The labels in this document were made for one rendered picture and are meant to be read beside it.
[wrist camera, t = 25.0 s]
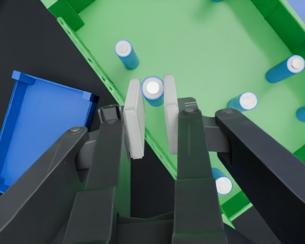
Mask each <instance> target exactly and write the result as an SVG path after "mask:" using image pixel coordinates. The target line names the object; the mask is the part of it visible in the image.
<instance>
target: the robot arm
mask: <svg viewBox="0 0 305 244"><path fill-rule="evenodd" d="M164 110H165V118H166V126H167V134H168V145H169V153H172V155H175V154H177V179H176V180H175V198H174V211H173V212H169V213H165V214H162V215H158V216H155V217H151V218H135V217H130V182H131V159H130V155H131V158H133V159H139V158H142V157H143V156H144V136H145V108H144V102H143V95H142V92H141V82H140V79H139V78H132V79H131V80H130V83H129V88H128V92H127V96H126V100H125V105H124V106H120V105H115V104H113V105H107V106H103V107H101V108H99V109H98V114H99V118H100V123H101V124H100V128H99V130H96V131H93V132H88V129H87V127H84V126H79V127H78V126H75V127H72V128H71V129H68V130H67V131H65V132H64V133H63V134H62V135H61V136H60V137H59V138H58V139H57V140H56V141H55V142H54V143H53V144H52V145H51V146H50V147H49V148H48V149H47V150H46V151H45V152H44V153H43V154H42V155H41V156H40V157H39V158H38V159H37V160H36V161H35V162H34V163H33V164H32V165H31V166H30V167H29V168H28V169H27V170H26V171H25V172H24V173H23V174H22V175H21V176H20V177H19V178H18V179H17V180H16V181H15V182H14V183H13V184H12V185H11V186H10V187H9V188H8V189H7V190H6V191H5V192H4V193H3V194H2V195H1V196H0V244H52V243H53V242H54V240H55V238H56V237H57V235H58V233H59V231H60V230H61V228H62V227H63V225H64V223H65V222H66V220H67V218H68V217H69V215H70V218H69V221H68V225H67V228H66V232H65V235H64V239H63V242H62V244H256V243H255V242H253V241H252V240H250V239H248V238H247V237H245V236H244V235H243V234H241V233H240V232H238V231H237V230H235V229H234V228H232V227H231V226H229V225H228V224H226V223H224V222H223V219H222V214H221V208H220V203H219V197H218V192H217V187H216V182H215V177H213V173H212V167H211V162H210V156H209V152H217V157H218V158H219V160H220V161H221V163H222V164H223V165H224V167H225V168H226V169H227V171H228V172H229V173H230V175H231V176H232V177H233V179H234V180H235V182H236V183H237V184H238V185H239V187H240V188H241V190H242V191H243V192H244V194H245V195H246V196H247V198H248V199H249V200H250V202H251V203H252V204H253V206H254V207H255V209H256V210H257V211H258V213H259V214H260V216H261V217H262V218H263V220H264V221H265V222H266V224H267V225H268V226H269V228H270V229H271V230H272V232H273V233H274V235H275V236H276V237H277V239H278V240H279V241H280V242H281V244H305V163H304V162H303V161H302V160H300V159H299V158H298V157H297V156H295V155H294V154H293V153H291V152H290V151H289V150H288V149H286V148H285V147H284V146H283V145H281V144H280V143H279V142H278V141H276V140H275V139H274V138H273V137H271V136H270V135H269V134H267V133H266V132H265V131H264V130H262V129H261V128H260V127H259V126H257V125H256V124H255V123H254V122H252V121H251V120H250V119H249V118H248V117H246V116H245V115H244V114H243V113H241V112H240V111H238V110H236V109H232V108H225V109H220V110H218V111H216V113H215V117H207V116H203V115H202V112H201V110H200V109H199V108H198V105H197V102H196V99H195V98H193V97H185V98H177V94H176V88H175V81H174V75H172V74H165V76H164Z"/></svg>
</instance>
